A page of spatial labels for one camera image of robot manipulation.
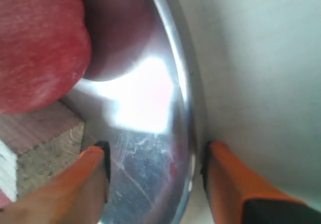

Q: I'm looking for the wooden cube block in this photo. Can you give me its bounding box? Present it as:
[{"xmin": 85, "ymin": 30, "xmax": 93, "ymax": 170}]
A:
[{"xmin": 1, "ymin": 102, "xmax": 85, "ymax": 201}]

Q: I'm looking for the red toy apple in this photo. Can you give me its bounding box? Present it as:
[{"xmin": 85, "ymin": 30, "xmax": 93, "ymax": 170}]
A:
[{"xmin": 1, "ymin": 0, "xmax": 92, "ymax": 114}]

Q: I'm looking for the round steel plate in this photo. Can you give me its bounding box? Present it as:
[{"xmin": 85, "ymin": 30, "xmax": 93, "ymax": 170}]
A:
[{"xmin": 63, "ymin": 0, "xmax": 206, "ymax": 223}]

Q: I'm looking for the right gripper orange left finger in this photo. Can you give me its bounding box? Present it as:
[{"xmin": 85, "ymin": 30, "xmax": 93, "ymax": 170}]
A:
[{"xmin": 1, "ymin": 141, "xmax": 111, "ymax": 223}]

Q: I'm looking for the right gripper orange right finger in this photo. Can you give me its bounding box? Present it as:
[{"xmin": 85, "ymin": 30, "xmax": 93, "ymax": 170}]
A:
[{"xmin": 201, "ymin": 141, "xmax": 307, "ymax": 223}]

